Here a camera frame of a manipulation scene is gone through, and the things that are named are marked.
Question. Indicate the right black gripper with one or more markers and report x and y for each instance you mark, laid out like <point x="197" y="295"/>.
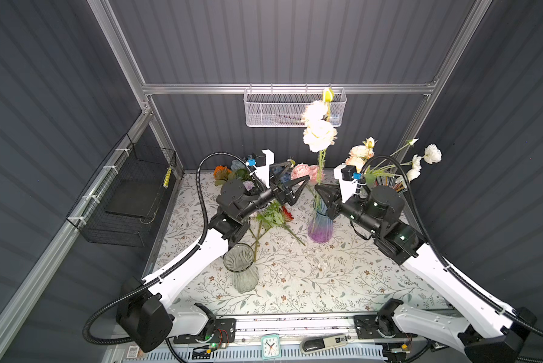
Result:
<point x="333" y="192"/>

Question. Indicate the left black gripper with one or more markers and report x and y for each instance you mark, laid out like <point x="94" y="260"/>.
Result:
<point x="283" y="197"/>

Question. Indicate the pink rose stem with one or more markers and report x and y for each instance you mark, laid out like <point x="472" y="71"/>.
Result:
<point x="301" y="170"/>

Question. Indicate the lilac small blossom sprig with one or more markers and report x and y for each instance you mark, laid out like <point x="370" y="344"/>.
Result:
<point x="267" y="219"/>

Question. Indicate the blue purple glass vase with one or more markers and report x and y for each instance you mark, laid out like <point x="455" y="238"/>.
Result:
<point x="320" y="227"/>

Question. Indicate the cream peach rose stem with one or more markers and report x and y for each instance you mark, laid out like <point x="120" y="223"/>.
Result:
<point x="359" y="154"/>

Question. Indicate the white poppy flower stem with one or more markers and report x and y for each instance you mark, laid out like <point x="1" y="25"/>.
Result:
<point x="381" y="173"/>

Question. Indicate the pale pink peony flower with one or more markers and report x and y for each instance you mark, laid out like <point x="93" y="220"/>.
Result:
<point x="319" y="133"/>

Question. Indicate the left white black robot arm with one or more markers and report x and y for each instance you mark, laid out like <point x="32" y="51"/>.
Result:
<point x="147" y="311"/>

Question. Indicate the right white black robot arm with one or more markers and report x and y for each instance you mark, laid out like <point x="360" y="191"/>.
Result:
<point x="483" y="333"/>

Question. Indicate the clear ribbed glass vase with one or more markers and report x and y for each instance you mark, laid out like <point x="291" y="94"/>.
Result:
<point x="240" y="262"/>

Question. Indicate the red flower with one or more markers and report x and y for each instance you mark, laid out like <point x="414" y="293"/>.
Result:
<point x="288" y="217"/>

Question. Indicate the orange flower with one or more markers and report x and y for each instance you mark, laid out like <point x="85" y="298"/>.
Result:
<point x="222" y="173"/>

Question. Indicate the floral patterned table mat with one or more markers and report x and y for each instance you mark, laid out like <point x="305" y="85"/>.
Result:
<point x="297" y="275"/>

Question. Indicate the grey stapler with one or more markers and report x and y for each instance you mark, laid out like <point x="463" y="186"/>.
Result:
<point x="320" y="344"/>

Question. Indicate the small green alarm clock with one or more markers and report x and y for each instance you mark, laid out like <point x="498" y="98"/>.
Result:
<point x="271" y="346"/>

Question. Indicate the white wire mesh basket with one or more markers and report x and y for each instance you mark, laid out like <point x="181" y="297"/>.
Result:
<point x="283" y="107"/>

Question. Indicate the black wire basket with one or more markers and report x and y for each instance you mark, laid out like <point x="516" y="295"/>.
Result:
<point x="129" y="197"/>

